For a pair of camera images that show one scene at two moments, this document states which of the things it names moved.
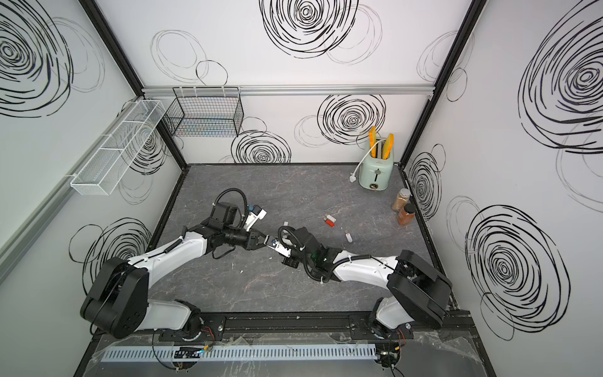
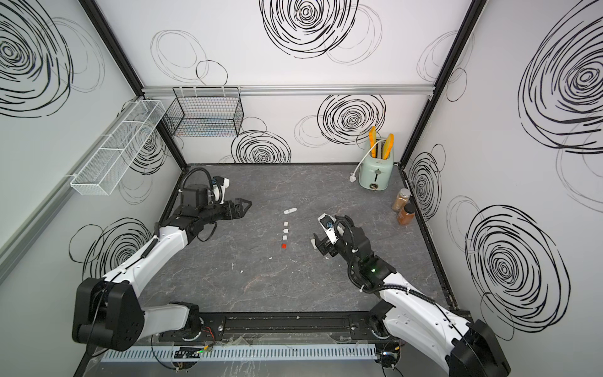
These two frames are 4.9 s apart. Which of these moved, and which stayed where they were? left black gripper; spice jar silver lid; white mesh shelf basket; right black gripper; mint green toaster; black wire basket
Moved: left black gripper; right black gripper
Stayed: spice jar silver lid; white mesh shelf basket; black wire basket; mint green toaster
